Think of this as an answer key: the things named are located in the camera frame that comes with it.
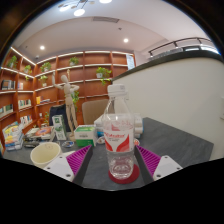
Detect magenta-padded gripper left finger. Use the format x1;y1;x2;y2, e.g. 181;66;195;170
43;144;95;187

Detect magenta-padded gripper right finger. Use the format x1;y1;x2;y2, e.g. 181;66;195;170
133;145;184;183

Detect clear water bottle red label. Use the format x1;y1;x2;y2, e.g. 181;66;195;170
101;83;136;181

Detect cream mug with red print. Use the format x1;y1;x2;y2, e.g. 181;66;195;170
29;141;63;169

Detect small round badge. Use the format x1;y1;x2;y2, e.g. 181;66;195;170
61;140;75;148

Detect flat round red coaster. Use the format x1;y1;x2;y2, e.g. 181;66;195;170
107;162;141;185

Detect tall green and white carton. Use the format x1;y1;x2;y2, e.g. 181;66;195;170
51;114;68;141

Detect stack of dark books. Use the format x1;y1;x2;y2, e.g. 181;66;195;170
24;125;56;143

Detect green and white box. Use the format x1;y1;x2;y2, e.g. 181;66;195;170
73;124;98;148

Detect dark blue chair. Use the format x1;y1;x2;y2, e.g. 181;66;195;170
48;104;71;133

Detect stack of colourful books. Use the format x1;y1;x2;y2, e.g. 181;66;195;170
1;120;25;153

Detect tan chair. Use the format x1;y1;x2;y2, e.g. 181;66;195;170
81;98;109;126

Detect wooden artist mannequin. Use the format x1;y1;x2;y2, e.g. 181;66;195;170
51;68;81;141

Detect wooden shelf unit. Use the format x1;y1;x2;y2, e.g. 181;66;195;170
0;46;136;148

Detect ceiling air vent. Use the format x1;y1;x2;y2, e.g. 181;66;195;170
92;16;120;24

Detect ceiling lamp with round bulbs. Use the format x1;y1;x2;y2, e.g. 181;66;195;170
57;0;113;18

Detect white wall notice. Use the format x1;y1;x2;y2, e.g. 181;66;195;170
125;53;136;70

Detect black ceiling rail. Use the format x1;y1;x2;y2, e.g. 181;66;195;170
148;36;219;57

